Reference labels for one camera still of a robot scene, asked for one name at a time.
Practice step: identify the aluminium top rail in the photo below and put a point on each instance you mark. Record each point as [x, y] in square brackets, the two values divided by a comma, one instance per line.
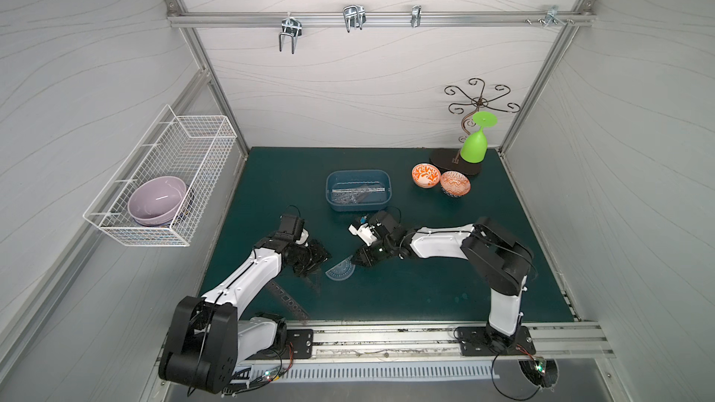
[375, 19]

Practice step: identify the orange patterned bowl right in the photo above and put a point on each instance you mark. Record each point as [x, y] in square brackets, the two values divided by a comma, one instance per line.
[455, 184]

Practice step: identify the dark straight stencil ruler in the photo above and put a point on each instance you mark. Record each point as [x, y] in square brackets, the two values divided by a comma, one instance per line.
[287, 301]

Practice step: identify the long thin clear ruler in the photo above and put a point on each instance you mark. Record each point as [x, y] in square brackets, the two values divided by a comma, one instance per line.
[365, 189]

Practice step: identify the clear stencil template ruler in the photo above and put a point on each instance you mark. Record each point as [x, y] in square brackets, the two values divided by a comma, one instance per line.
[358, 199]

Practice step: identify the blue plastic storage box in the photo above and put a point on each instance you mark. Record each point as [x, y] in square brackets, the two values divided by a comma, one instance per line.
[356, 178]

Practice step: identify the orange patterned bowl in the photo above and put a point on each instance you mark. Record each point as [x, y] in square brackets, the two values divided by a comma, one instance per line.
[455, 184]
[426, 175]

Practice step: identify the metal double hook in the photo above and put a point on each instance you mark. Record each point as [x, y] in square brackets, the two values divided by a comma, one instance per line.
[290, 31]
[354, 17]

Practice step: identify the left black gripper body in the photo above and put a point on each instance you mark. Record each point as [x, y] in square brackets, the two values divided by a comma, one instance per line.
[307, 257]

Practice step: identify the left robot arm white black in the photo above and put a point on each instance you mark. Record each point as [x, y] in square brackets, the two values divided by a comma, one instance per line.
[207, 337]

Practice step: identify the orange patterned bowl left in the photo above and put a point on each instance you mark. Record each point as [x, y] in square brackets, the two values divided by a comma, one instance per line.
[426, 175]

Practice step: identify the green table mat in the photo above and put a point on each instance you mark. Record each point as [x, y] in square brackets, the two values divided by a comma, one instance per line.
[410, 289]

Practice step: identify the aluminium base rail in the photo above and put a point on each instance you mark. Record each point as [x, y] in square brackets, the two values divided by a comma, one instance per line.
[433, 341]

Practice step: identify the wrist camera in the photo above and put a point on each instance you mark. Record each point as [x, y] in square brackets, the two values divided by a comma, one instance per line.
[372, 228]
[292, 226]

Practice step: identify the black metal cup stand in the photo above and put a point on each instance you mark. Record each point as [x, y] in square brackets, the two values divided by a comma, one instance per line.
[446, 159]

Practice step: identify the small clear triangle ruler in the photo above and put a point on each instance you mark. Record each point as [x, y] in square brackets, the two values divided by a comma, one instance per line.
[313, 282]

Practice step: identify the white wire basket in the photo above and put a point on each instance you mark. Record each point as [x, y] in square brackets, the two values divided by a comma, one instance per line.
[194, 148]

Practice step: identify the white slotted cable duct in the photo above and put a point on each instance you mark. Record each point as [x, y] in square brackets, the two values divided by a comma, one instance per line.
[390, 372]

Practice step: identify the metal single hook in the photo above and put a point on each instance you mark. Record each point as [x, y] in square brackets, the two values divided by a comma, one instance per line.
[416, 15]

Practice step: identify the metal double hook centre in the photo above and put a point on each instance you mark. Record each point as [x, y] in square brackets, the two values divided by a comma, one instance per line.
[354, 17]

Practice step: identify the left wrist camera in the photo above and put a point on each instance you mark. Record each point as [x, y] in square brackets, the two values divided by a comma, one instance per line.
[292, 226]

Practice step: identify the metal hook right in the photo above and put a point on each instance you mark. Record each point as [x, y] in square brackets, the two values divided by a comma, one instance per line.
[552, 18]

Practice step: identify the green plastic goblet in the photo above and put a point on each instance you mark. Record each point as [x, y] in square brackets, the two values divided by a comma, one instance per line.
[475, 146]

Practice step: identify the blue semicircle protractor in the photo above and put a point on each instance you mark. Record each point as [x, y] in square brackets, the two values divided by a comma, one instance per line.
[341, 271]

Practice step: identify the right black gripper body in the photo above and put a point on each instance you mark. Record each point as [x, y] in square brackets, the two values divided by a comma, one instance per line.
[371, 251]

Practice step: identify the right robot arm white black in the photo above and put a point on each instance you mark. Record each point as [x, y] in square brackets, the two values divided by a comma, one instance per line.
[498, 257]

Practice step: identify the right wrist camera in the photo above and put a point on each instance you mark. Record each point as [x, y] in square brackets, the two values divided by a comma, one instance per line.
[372, 228]

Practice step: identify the metal double hook left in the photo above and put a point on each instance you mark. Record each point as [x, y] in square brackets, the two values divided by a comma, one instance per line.
[290, 31]

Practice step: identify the purple bowl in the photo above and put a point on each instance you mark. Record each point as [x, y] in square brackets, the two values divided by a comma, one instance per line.
[157, 201]

